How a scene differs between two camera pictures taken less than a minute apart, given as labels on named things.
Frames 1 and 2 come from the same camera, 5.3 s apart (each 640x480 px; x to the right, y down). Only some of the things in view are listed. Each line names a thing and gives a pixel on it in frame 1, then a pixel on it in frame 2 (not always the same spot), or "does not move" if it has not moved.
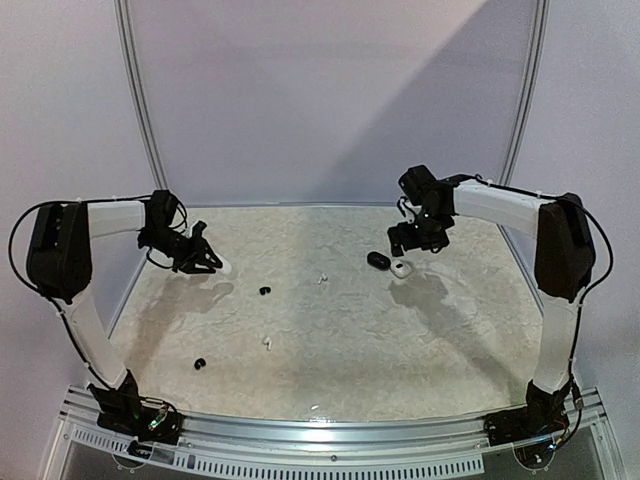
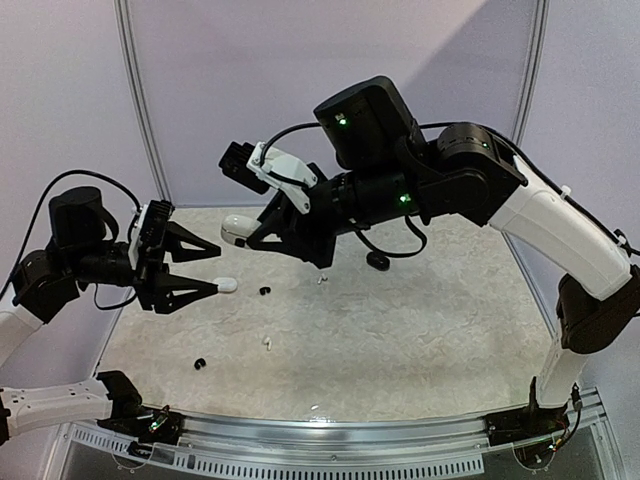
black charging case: (378, 260) does not move
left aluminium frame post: (141, 95) does not move
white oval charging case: (227, 268) → (226, 284)
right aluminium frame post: (525, 100) does not move
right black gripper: (417, 238) → (298, 220)
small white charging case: (400, 268) → (238, 226)
